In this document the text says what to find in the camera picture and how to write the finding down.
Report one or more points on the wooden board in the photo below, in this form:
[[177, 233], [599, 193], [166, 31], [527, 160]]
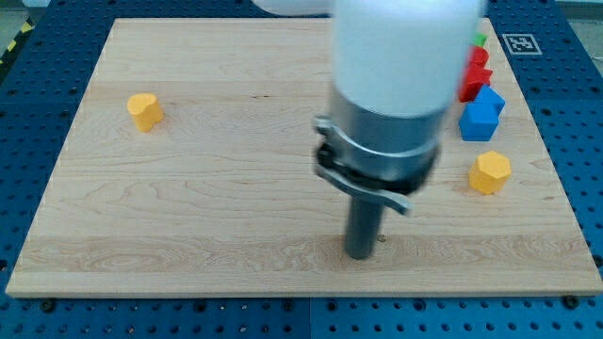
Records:
[[220, 199]]

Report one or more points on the yellow heart block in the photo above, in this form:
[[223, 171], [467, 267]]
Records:
[[145, 110]]

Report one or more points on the red star block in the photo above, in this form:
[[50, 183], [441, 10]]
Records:
[[475, 77]]

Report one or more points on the blue pentagon block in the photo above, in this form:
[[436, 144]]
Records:
[[480, 118]]

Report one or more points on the red round block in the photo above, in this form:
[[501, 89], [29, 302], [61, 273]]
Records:
[[478, 56]]

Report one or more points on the green block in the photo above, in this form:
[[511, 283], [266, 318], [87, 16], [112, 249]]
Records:
[[479, 39]]

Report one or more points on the yellow hexagon block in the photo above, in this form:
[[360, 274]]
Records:
[[490, 172]]

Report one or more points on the white fiducial marker tag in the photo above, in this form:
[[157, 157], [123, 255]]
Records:
[[521, 44]]

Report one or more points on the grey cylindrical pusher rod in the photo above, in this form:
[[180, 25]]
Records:
[[363, 224]]

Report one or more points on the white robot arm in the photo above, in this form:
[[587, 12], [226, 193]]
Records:
[[396, 65]]

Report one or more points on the silver tool clamp mount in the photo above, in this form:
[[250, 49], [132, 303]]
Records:
[[376, 157]]

